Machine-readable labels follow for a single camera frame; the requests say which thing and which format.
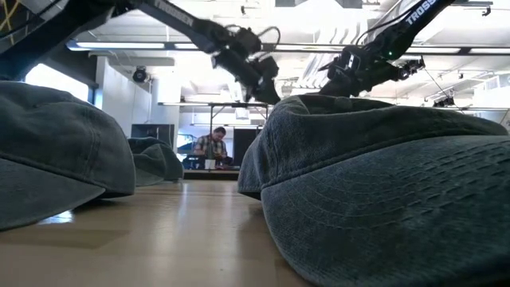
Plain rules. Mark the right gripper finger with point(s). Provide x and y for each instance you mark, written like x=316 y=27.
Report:
x=332 y=88

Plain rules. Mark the blue-gray baseball cap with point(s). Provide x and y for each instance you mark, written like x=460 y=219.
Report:
x=326 y=104

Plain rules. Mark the gray baseball cap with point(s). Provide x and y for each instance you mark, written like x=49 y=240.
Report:
x=60 y=151

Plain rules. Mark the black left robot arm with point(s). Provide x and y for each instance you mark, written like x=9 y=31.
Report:
x=179 y=20

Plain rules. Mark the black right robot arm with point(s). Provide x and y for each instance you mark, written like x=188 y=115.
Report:
x=418 y=16

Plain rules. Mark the black panel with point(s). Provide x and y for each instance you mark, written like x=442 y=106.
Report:
x=244 y=143

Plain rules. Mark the black ceiling spotlight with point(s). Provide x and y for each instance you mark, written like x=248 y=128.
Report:
x=410 y=68
x=139 y=74

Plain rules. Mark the person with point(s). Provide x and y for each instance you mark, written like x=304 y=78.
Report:
x=211 y=147

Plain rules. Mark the white cup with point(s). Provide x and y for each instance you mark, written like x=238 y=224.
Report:
x=210 y=163

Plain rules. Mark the black monitor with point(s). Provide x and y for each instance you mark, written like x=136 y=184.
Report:
x=153 y=131

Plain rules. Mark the long ceiling light strip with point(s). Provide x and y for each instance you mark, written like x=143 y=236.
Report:
x=119 y=45

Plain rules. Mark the black frame background table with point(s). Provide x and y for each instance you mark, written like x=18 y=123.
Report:
x=211 y=104

